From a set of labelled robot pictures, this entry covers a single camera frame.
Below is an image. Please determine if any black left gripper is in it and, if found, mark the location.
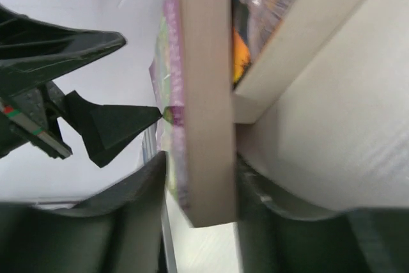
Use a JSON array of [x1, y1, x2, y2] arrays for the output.
[[1, 6, 162, 168]]

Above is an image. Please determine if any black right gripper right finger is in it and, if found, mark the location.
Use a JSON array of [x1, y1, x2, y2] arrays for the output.
[[236, 157, 408, 272]]

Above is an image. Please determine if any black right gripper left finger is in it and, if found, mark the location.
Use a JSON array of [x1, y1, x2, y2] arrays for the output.
[[1, 152, 167, 273]]

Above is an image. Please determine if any purple treehouse book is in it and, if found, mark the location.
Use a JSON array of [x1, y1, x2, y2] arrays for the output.
[[150, 0, 236, 228]]

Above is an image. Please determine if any blue Jane Eyre book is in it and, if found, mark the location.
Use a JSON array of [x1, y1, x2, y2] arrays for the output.
[[234, 0, 364, 124]]

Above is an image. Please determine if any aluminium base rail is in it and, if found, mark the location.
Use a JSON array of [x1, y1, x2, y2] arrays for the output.
[[141, 124, 157, 164]]

